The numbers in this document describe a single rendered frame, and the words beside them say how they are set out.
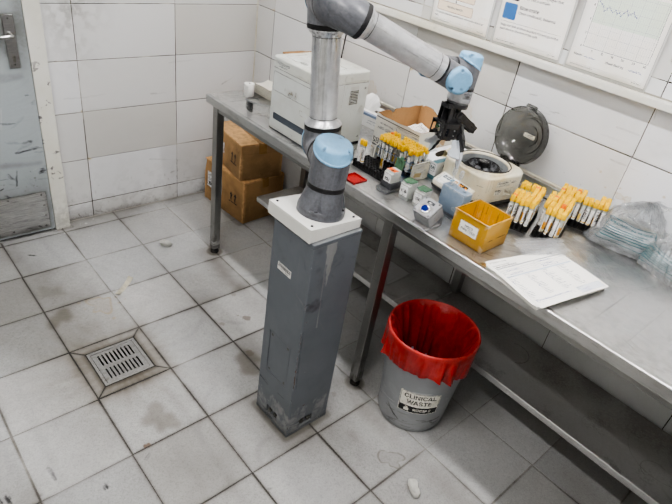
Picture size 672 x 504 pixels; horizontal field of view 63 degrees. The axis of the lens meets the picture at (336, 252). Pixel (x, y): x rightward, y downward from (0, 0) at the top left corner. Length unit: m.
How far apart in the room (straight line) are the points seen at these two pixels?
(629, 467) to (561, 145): 1.15
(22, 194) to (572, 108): 2.57
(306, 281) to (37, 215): 1.91
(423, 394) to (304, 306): 0.64
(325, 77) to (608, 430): 1.59
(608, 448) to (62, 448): 1.90
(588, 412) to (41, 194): 2.73
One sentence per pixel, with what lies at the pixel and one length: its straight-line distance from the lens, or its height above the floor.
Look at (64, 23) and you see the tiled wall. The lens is 3.05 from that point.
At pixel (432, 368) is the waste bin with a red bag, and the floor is 0.39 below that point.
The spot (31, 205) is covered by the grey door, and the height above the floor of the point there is 0.18.
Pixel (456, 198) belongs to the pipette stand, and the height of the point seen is 0.95.
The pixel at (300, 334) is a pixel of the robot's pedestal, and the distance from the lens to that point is 1.83.
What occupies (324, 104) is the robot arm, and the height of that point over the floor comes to 1.21.
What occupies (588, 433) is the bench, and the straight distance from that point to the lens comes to 2.26.
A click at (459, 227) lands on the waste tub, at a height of 0.92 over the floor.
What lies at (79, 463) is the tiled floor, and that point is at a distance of 2.19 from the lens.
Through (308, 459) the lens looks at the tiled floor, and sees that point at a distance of 2.16.
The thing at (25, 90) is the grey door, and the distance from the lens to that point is 3.01.
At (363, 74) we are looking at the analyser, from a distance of 2.27.
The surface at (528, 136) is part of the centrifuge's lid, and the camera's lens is 2.27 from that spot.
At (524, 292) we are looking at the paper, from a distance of 1.63.
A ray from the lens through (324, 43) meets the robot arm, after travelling 1.65.
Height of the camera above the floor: 1.74
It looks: 33 degrees down
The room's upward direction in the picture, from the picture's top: 10 degrees clockwise
